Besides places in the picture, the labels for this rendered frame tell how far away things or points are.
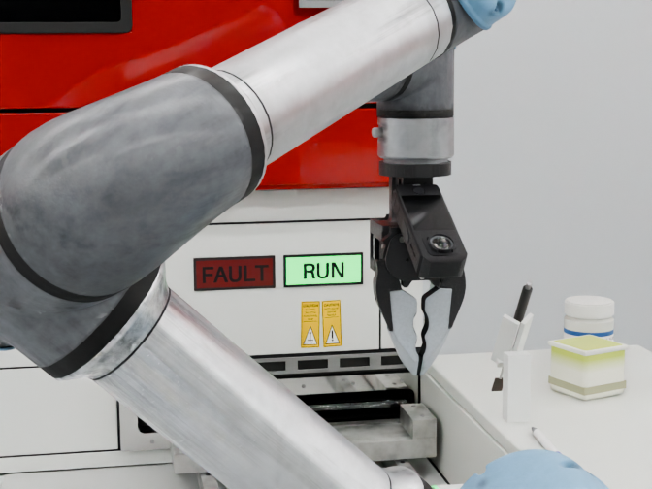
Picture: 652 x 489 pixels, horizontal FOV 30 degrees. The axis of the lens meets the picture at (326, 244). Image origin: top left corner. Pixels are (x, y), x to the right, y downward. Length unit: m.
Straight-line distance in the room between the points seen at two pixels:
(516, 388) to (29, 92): 0.74
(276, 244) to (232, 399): 0.91
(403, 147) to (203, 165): 0.45
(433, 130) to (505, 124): 2.22
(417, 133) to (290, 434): 0.38
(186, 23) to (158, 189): 0.96
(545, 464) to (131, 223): 0.36
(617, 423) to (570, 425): 0.06
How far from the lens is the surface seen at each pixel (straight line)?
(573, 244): 3.49
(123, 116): 0.74
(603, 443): 1.46
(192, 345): 0.86
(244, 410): 0.87
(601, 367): 1.62
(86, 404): 1.79
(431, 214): 1.15
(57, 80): 1.68
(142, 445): 1.80
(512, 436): 1.47
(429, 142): 1.16
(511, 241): 3.43
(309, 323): 1.79
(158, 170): 0.73
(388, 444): 1.71
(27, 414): 1.80
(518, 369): 1.50
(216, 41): 1.68
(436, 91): 1.16
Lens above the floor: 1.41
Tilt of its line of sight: 9 degrees down
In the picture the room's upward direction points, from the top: straight up
